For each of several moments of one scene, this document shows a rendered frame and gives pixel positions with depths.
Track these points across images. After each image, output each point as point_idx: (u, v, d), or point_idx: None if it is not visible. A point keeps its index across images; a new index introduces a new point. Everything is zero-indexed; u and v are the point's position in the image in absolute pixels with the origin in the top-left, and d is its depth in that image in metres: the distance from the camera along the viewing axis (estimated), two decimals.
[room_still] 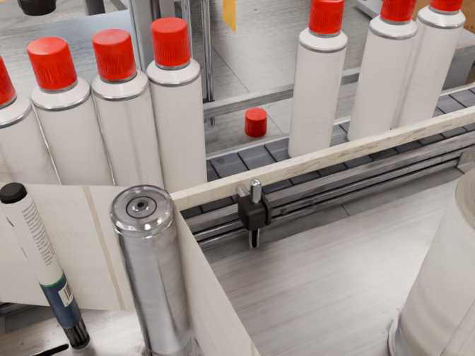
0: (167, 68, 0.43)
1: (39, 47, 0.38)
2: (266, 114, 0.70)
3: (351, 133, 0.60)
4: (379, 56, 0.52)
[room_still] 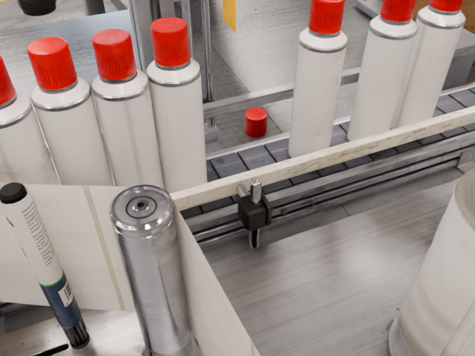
0: (167, 68, 0.43)
1: (39, 47, 0.38)
2: (266, 114, 0.70)
3: (351, 133, 0.60)
4: (379, 56, 0.52)
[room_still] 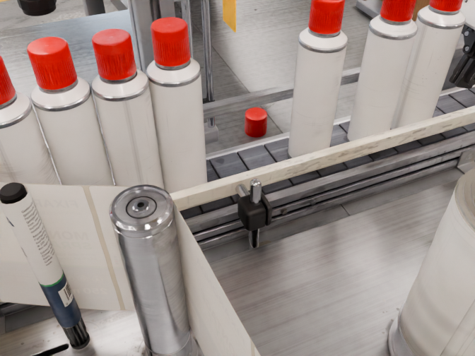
0: (167, 68, 0.43)
1: (39, 47, 0.38)
2: (266, 114, 0.70)
3: (351, 133, 0.60)
4: (379, 56, 0.52)
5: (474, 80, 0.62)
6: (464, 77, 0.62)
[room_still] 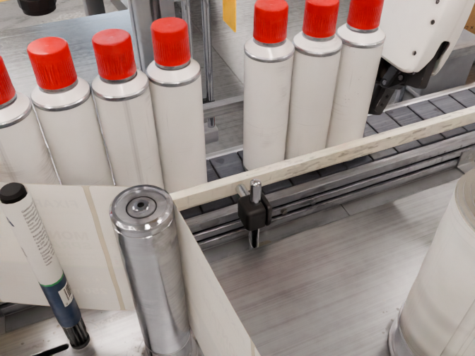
0: (167, 68, 0.43)
1: (39, 47, 0.38)
2: None
3: (285, 151, 0.58)
4: (302, 73, 0.49)
5: (382, 106, 0.58)
6: (370, 103, 0.58)
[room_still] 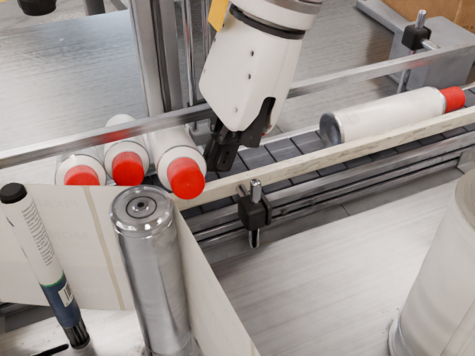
0: None
1: None
2: None
3: None
4: None
5: (225, 163, 0.51)
6: (212, 160, 0.51)
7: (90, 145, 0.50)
